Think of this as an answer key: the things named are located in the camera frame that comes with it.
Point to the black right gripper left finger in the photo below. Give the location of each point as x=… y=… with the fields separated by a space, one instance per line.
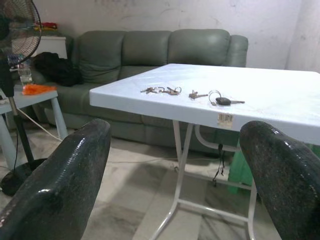
x=65 y=180

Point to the green leather sofa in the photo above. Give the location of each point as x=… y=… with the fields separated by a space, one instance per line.
x=150 y=50

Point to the green plastic stool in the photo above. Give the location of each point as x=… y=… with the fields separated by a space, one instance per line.
x=240 y=170

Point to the white folding table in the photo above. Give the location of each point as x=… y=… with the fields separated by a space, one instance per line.
x=155 y=108

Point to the red and yellow items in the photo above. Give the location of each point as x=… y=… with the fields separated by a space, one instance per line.
x=48 y=25

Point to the black standing fan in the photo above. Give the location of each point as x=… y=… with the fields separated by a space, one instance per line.
x=6 y=82

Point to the black garment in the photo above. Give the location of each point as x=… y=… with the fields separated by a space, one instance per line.
x=57 y=70

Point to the small white side table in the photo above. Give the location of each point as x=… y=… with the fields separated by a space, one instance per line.
x=37 y=97

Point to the orange plastic bag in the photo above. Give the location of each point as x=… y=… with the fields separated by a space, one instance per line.
x=37 y=89

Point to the clear plastic water bottle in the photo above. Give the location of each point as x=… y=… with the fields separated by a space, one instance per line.
x=25 y=78

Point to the barcode sticker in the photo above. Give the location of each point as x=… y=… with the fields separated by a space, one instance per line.
x=225 y=119

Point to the white cabinet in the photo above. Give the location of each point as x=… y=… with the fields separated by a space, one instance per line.
x=53 y=46

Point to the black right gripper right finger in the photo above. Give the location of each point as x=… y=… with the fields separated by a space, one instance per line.
x=285 y=180

